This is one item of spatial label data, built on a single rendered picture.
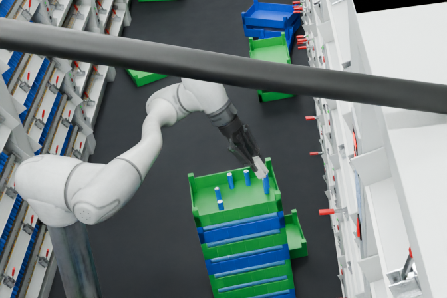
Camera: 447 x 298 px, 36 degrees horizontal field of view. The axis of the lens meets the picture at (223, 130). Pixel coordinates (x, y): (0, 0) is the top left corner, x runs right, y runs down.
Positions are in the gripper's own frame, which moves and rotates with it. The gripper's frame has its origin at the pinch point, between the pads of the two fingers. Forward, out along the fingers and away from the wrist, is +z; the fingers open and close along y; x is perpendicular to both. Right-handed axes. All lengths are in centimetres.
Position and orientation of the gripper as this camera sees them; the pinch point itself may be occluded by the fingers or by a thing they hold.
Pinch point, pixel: (258, 167)
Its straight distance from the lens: 228.2
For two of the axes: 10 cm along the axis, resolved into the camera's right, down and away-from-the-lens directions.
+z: 5.3, 7.7, 3.6
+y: -3.9, 6.0, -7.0
